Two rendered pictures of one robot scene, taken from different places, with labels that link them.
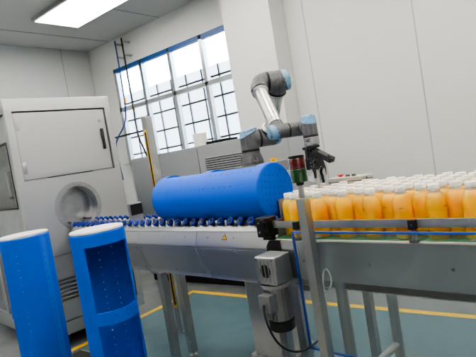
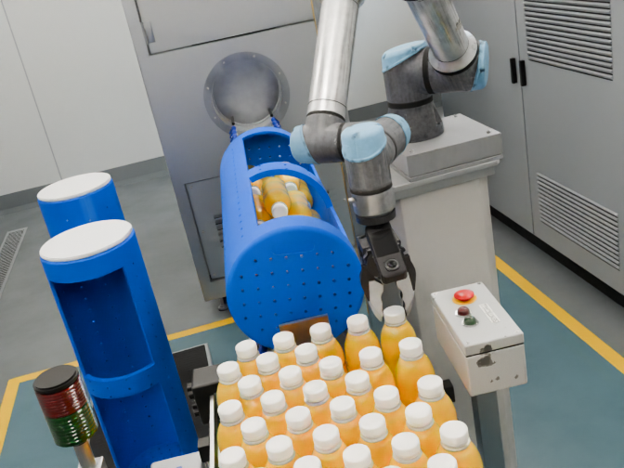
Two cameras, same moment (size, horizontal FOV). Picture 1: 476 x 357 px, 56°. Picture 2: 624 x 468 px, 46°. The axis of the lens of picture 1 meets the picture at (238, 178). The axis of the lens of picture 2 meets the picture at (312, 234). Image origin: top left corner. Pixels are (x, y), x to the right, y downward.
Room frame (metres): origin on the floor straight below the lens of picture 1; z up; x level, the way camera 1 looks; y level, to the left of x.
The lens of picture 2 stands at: (1.26, -1.13, 1.76)
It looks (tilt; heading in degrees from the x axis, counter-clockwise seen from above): 22 degrees down; 42
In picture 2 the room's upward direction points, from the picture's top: 12 degrees counter-clockwise
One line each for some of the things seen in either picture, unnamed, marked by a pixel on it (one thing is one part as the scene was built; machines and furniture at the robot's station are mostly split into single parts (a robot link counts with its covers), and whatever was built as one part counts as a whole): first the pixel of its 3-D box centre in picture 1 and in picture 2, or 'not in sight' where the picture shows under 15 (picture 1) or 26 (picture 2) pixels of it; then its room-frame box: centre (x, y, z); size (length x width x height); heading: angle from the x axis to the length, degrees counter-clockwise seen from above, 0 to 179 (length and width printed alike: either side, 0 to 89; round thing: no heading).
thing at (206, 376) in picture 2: (268, 227); (216, 396); (2.03, -0.10, 0.95); 0.10 x 0.07 x 0.10; 135
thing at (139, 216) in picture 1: (136, 214); not in sight; (3.14, 0.74, 1.00); 0.10 x 0.04 x 0.15; 135
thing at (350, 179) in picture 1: (350, 185); (476, 335); (2.26, -0.56, 1.05); 0.20 x 0.10 x 0.10; 45
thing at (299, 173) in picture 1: (298, 175); (71, 419); (1.67, -0.23, 1.18); 0.06 x 0.06 x 0.05
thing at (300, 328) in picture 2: (285, 210); (308, 344); (2.20, -0.21, 0.99); 0.10 x 0.02 x 0.12; 135
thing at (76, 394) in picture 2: (297, 163); (61, 393); (1.67, -0.23, 1.23); 0.06 x 0.06 x 0.04
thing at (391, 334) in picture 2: not in sight; (401, 357); (2.23, -0.41, 0.99); 0.07 x 0.07 x 0.17
